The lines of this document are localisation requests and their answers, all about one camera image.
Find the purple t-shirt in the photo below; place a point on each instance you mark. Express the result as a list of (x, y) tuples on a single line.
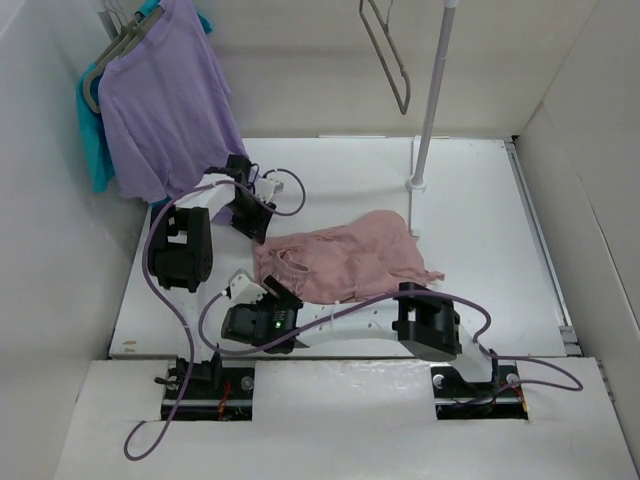
[(165, 109)]

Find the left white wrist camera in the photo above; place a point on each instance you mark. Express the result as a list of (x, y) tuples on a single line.
[(266, 188)]

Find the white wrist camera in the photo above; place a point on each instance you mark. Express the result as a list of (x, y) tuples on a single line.
[(242, 289), (266, 188)]

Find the grey hanger with teal shirt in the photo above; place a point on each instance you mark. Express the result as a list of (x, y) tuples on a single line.
[(94, 73)]

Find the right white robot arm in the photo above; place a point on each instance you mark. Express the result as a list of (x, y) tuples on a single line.
[(424, 322)]

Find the teal t-shirt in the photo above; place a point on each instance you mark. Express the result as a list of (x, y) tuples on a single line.
[(94, 141)]

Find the pink trousers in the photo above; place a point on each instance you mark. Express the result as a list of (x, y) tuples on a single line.
[(358, 261)]

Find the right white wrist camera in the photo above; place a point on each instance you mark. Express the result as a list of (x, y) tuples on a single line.
[(242, 289)]

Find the grey hanger with purple shirt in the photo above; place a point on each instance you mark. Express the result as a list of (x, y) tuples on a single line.
[(130, 36)]

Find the white garment rack pole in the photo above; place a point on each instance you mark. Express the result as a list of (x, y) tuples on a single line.
[(417, 180)]

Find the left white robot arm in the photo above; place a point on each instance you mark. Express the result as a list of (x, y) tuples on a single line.
[(178, 252)]

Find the aluminium side rail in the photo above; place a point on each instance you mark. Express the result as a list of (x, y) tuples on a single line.
[(566, 327)]

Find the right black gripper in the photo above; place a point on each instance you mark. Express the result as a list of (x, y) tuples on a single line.
[(255, 306)]

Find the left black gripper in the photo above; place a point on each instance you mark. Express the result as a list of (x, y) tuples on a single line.
[(255, 228)]

